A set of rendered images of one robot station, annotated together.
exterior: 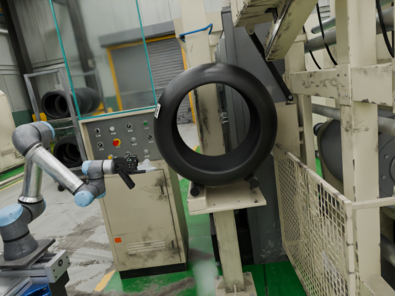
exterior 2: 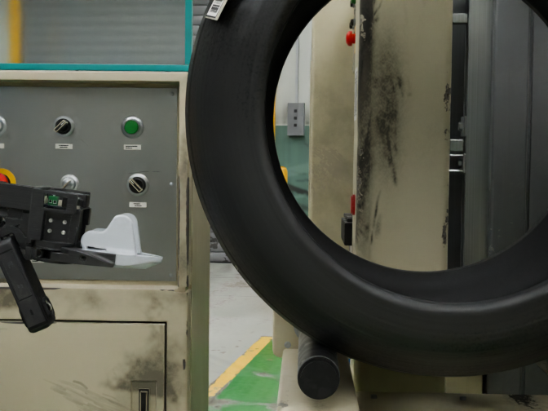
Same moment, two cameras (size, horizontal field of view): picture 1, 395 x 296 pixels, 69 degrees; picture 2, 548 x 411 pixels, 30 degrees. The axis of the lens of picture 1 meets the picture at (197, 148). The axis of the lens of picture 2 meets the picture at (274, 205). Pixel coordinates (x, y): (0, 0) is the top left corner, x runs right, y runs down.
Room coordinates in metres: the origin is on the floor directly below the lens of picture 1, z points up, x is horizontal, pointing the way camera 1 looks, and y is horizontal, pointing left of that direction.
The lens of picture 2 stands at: (0.22, 0.12, 1.14)
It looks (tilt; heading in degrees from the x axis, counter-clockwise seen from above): 3 degrees down; 359
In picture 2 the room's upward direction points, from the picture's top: 1 degrees clockwise
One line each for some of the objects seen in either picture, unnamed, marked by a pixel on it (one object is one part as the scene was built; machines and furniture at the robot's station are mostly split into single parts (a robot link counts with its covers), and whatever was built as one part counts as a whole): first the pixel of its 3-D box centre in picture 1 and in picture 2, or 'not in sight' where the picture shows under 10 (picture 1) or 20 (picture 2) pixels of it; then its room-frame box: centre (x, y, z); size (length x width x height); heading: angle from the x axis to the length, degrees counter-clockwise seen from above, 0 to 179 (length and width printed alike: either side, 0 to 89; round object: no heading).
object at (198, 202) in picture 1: (197, 191); (315, 399); (1.45, 0.04, 0.84); 0.36 x 0.09 x 0.06; 177
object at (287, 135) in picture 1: (280, 130); not in sight; (1.64, -0.49, 1.05); 0.20 x 0.15 x 0.30; 177
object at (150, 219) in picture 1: (141, 191); (54, 410); (2.16, 0.49, 0.63); 0.56 x 0.41 x 1.27; 87
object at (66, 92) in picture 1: (79, 126); not in sight; (5.15, 2.01, 0.96); 1.36 x 0.71 x 1.92; 169
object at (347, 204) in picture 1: (303, 232); not in sight; (1.19, -0.42, 0.65); 0.90 x 0.02 x 0.70; 177
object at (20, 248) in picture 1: (18, 242); not in sight; (1.32, 0.95, 0.77); 0.15 x 0.15 x 0.10
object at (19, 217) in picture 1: (12, 220); not in sight; (1.33, 0.95, 0.88); 0.13 x 0.12 x 0.14; 175
